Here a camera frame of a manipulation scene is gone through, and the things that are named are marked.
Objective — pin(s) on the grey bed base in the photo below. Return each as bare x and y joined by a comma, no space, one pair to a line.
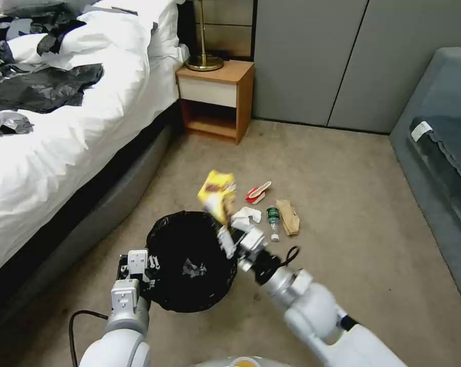
112,191

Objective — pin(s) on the brass table lamp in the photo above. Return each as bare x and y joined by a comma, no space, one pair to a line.
204,61

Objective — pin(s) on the red and white wrapper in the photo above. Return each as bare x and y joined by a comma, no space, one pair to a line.
257,192

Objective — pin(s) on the white duvet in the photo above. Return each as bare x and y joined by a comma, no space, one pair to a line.
100,126

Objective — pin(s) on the grey upholstered sofa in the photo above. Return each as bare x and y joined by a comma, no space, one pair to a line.
425,183

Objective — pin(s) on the brown paper bag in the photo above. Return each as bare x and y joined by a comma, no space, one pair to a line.
287,218

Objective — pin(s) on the crumpled grey black bag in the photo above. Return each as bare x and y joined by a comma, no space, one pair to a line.
8,123

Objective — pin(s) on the grey crumpled trash piece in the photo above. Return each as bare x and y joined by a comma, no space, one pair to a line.
194,268

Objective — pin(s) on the dark grey blanket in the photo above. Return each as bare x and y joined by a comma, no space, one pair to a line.
452,160

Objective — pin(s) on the small green plastic bottle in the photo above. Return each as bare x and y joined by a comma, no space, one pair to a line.
272,218

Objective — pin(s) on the trash bin with black liner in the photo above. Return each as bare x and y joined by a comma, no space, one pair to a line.
184,290

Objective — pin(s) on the white fabric label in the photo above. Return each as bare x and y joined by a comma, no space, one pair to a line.
420,132

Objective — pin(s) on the large black plastic bag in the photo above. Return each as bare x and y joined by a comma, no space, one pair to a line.
35,90

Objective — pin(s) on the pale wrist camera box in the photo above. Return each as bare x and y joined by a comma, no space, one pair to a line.
137,263
251,241

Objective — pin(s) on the brown padded wall panel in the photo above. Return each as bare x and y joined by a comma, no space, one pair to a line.
226,26

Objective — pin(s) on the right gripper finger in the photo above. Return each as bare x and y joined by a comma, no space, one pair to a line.
243,228
226,242

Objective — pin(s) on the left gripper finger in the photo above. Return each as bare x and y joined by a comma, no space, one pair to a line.
151,283
154,262

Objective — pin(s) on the yellow snack bag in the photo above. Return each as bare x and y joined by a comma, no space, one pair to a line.
217,191

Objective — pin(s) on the crumpled white tissue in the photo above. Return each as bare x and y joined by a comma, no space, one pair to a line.
249,215

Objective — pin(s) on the small black plastic sheet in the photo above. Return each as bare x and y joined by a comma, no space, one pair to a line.
60,36

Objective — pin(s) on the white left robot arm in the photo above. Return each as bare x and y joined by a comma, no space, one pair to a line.
119,344

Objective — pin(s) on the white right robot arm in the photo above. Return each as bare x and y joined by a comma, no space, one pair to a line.
314,306

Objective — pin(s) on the wooden nightstand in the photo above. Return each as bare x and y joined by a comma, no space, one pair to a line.
215,95

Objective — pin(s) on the white pillow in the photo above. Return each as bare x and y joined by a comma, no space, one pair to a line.
165,26

